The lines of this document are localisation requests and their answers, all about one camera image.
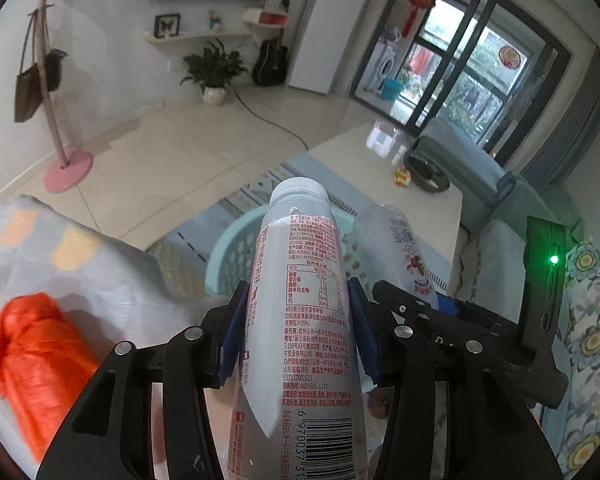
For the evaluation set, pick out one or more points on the grey sofa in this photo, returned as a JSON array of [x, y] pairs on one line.
[[480, 165]]

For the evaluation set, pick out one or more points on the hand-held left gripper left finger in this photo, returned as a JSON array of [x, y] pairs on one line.
[[232, 330]]

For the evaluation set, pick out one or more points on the black ashtray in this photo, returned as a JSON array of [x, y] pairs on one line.
[[425, 172]]

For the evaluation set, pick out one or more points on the light blue laundry basket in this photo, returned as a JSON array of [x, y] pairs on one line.
[[230, 255]]

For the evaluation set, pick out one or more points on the blue bucket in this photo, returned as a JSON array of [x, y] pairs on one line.
[[391, 89]]

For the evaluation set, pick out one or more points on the low white wall shelf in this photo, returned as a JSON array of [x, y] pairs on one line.
[[200, 36]]

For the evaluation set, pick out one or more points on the white coffee table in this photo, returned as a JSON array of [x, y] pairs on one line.
[[360, 170]]

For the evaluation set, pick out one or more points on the floral cushion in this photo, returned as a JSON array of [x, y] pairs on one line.
[[587, 310]]

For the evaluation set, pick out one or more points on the red hanging cloth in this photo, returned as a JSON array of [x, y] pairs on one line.
[[422, 60]]

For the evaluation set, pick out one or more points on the orange plastic bag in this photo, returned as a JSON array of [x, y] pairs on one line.
[[35, 350]]

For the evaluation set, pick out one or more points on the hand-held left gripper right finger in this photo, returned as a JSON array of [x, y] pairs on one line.
[[362, 330]]

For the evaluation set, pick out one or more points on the small yellow toy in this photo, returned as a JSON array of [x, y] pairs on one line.
[[402, 176]]

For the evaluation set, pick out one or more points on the small white box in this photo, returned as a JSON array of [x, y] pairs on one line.
[[386, 140]]

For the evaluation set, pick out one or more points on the white washing machine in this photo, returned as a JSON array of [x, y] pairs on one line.
[[382, 62]]

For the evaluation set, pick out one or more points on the red white tissue box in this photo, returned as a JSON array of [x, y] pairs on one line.
[[272, 17]]

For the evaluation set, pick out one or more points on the pink yogurt bottle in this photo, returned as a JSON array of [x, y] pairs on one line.
[[300, 270]]

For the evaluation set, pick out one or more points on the brown handbag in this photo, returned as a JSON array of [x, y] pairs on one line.
[[27, 92]]

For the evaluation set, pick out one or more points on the grey curtain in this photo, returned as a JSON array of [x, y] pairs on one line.
[[580, 120]]

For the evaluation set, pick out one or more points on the black sliding glass door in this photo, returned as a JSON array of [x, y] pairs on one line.
[[460, 85]]

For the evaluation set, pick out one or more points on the round red window decal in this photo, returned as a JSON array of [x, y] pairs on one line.
[[511, 56]]

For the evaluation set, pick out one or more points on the tall white appliance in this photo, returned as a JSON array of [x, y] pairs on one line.
[[330, 25]]

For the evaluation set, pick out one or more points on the dark shoulder bag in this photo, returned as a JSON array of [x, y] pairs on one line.
[[55, 70]]

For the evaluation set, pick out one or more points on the green potted plant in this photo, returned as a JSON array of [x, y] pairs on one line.
[[212, 67]]

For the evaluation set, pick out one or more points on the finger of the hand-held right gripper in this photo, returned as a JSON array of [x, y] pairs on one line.
[[447, 303], [397, 305]]

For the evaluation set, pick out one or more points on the framed butterfly picture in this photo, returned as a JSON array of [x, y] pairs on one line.
[[167, 26]]

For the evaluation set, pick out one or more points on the clear plastic bottle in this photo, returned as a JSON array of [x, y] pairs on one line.
[[395, 240]]

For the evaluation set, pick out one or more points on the small figurine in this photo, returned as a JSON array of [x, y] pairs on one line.
[[215, 20]]

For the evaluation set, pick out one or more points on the pink coat rack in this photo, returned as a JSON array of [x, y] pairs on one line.
[[55, 130]]

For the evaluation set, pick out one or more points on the black guitar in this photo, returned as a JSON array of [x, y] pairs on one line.
[[270, 65]]

